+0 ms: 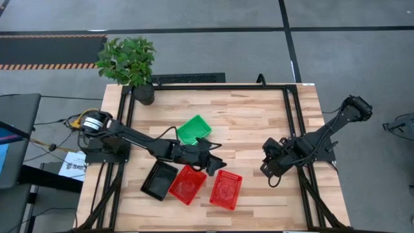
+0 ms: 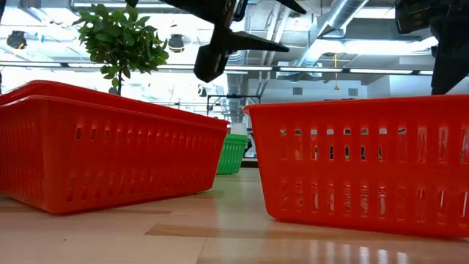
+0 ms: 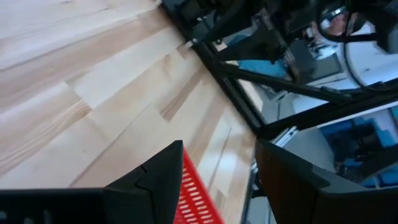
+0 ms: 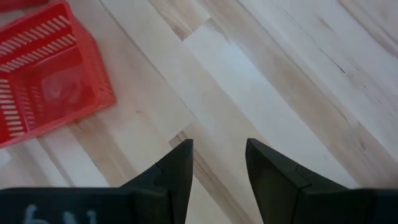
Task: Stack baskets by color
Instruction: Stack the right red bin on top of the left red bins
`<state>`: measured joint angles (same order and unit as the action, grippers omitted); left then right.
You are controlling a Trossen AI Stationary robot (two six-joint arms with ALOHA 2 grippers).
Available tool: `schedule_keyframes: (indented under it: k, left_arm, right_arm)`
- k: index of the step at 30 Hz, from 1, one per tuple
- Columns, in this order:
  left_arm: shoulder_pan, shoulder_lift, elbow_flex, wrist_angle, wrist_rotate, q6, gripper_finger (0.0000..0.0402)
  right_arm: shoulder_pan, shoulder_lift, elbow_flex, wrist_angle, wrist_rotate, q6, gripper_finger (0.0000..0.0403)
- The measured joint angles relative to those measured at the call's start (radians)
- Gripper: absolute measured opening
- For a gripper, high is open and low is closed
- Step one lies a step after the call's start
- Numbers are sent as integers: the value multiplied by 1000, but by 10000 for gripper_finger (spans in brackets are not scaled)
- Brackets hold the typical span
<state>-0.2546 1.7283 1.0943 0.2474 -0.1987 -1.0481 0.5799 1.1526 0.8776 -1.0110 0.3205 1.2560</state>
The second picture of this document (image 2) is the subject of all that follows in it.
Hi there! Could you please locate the red plastic basket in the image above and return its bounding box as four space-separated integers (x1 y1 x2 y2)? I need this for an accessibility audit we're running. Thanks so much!
0 95 230 216
0 79 230 129
243 94 469 239

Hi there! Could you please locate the black ceiling spotlight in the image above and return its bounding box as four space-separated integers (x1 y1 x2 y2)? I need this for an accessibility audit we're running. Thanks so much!
167 33 186 54
6 30 29 51

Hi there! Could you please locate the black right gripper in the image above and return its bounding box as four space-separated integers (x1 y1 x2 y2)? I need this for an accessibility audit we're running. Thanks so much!
394 0 469 96

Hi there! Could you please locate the green leafy artificial plant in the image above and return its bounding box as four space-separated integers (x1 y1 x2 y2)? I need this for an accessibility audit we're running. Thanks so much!
71 3 170 96

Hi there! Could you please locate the long ceiling light strip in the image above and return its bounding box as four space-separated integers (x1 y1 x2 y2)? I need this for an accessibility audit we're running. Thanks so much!
223 65 274 72
348 68 413 75
278 67 344 73

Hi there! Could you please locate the yellow hanging cord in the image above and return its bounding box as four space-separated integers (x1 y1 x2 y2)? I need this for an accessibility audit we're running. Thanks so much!
333 53 340 92

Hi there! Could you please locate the silver corrugated duct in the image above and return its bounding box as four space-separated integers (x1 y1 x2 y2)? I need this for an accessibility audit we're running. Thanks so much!
225 51 250 124

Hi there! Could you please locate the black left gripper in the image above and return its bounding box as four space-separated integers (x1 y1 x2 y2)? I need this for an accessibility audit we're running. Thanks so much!
160 0 308 84

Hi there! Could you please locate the silver slanted ventilation duct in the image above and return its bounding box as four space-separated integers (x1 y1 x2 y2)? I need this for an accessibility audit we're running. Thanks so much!
292 0 371 69

